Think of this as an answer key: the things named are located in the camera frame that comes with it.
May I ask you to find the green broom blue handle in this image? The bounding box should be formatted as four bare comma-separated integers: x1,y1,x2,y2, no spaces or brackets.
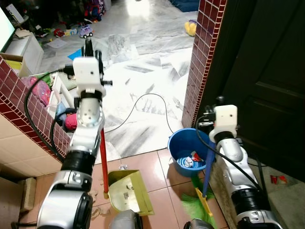
179,140,219,229

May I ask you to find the yellow-green dustpan red handle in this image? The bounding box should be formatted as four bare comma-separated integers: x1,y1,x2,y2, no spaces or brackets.
99,128,154,217

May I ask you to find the blue flat book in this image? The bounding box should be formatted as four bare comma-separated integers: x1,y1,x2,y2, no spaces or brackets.
68,48,85,61

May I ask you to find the white purple toy car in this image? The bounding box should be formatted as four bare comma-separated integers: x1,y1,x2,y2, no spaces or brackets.
79,25,94,39

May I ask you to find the white paper sheet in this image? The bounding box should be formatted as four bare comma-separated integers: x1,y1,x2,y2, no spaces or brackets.
46,38,67,49

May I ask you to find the colourful printed bag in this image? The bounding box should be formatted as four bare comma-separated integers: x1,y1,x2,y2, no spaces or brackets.
85,0,106,21

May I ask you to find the dark wooden door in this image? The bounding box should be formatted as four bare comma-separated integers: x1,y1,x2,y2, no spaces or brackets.
203,0,305,179

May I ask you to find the blue plastic bucket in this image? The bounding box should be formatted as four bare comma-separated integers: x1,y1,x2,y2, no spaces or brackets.
168,128,216,178

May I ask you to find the white cabinet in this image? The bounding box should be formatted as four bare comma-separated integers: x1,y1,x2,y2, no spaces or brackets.
5,32,44,76

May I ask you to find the pink bag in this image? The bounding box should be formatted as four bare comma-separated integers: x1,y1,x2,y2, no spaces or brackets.
21,75,51,106

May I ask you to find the yellow plush toy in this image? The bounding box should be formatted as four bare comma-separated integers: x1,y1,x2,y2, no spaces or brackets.
185,20,197,37

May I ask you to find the yellow cardboard box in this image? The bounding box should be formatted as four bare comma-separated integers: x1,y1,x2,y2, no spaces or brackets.
0,53,24,78

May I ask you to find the bright flat screen monitor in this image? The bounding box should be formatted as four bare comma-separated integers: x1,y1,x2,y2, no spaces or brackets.
0,6,16,52

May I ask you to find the small red wrapper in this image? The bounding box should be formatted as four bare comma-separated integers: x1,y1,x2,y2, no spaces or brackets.
270,175,288,185

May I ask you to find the grey robot right knee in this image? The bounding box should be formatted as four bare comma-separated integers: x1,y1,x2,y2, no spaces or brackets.
183,219,214,229

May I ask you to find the grey robot knee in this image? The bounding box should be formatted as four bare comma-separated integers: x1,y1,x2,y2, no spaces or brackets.
183,219,214,229
109,210,143,229

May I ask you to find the grey robot left knee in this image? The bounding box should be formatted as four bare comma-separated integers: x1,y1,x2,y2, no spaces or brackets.
109,210,143,229

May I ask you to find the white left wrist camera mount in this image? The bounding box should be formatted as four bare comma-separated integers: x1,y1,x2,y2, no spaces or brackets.
72,56,106,98

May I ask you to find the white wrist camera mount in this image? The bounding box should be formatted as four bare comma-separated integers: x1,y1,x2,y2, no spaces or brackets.
72,56,106,98
210,105,238,142

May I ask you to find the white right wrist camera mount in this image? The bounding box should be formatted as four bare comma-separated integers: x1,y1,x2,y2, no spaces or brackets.
210,105,238,142

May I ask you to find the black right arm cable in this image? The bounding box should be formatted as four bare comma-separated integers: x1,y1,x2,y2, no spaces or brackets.
195,114,262,191

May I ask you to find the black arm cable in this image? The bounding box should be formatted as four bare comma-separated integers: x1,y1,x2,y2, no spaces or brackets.
195,114,262,191
24,68,77,160

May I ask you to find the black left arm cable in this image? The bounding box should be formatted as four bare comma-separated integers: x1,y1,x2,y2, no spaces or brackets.
24,68,77,160

